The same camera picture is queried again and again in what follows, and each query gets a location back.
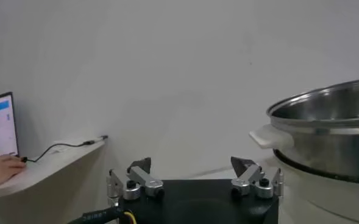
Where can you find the stainless steel steamer basket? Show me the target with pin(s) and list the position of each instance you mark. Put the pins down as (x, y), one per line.
(325, 146)

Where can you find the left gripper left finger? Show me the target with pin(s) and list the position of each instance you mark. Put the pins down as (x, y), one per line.
(142, 178)

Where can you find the white side desk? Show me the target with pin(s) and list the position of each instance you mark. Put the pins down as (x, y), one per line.
(51, 170)

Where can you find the cream electric cooker pot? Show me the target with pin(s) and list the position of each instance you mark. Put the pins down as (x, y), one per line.
(325, 198)

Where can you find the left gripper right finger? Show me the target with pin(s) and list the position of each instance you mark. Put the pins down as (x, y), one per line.
(249, 176)

